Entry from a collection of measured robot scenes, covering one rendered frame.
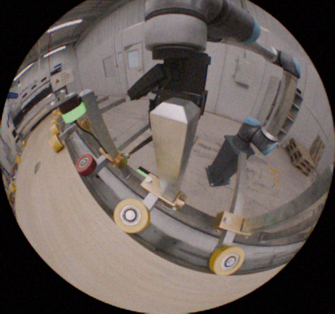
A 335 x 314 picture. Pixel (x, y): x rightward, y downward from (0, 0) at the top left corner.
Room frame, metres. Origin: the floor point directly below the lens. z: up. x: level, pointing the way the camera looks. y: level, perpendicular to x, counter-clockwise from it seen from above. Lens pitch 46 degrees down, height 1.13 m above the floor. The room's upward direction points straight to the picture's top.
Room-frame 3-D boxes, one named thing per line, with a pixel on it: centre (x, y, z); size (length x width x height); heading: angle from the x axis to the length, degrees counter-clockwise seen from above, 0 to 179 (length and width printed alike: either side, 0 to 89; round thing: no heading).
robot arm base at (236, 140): (0.56, -0.69, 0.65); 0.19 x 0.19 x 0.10
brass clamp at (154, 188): (0.09, 0.01, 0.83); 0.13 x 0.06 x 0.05; 58
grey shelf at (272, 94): (1.45, -2.65, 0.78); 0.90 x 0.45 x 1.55; 61
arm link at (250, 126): (0.55, -0.69, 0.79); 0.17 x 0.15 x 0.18; 17
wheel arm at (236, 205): (0.05, -0.24, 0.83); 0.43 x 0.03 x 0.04; 148
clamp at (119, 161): (0.22, 0.23, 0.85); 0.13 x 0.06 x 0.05; 58
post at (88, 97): (0.21, 0.20, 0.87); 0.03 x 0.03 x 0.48; 58
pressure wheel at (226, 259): (-0.12, -0.13, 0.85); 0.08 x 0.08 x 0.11
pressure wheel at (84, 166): (0.14, 0.29, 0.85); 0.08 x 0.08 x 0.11
